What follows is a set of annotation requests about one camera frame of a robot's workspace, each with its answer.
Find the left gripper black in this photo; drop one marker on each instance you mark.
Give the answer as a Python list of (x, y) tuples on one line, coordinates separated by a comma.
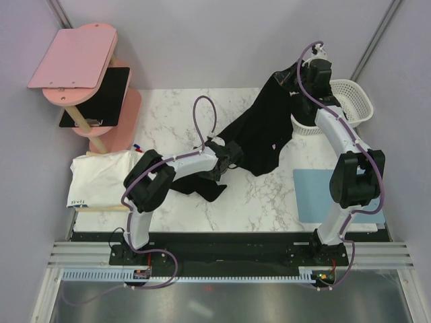
[(214, 176)]

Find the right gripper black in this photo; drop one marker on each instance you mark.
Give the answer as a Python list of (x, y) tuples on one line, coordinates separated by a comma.
[(306, 68)]

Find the black t shirt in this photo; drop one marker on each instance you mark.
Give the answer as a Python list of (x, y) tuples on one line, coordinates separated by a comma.
[(263, 129)]

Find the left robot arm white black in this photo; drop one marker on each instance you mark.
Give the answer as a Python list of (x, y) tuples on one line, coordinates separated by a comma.
[(154, 175)]

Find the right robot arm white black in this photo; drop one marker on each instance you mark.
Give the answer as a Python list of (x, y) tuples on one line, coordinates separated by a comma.
[(356, 185)]

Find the white plastic basket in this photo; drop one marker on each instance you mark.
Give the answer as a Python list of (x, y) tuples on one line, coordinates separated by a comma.
[(355, 103)]

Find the light blue folding board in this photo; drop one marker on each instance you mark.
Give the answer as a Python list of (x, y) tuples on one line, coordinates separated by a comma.
[(313, 198)]

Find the black clipboard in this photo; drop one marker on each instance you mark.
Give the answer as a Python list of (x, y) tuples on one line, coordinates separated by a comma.
[(104, 107)]

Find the white folded t shirt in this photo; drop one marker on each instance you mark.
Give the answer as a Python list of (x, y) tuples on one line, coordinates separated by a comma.
[(97, 178)]

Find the pink tiered shelf stand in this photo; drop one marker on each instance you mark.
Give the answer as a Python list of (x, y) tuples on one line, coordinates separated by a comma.
[(72, 71)]

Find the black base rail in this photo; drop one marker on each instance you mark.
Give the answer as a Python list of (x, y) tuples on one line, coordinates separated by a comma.
[(291, 249)]

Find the light blue cable duct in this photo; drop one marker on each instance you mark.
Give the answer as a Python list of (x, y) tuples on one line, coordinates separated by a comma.
[(128, 275)]

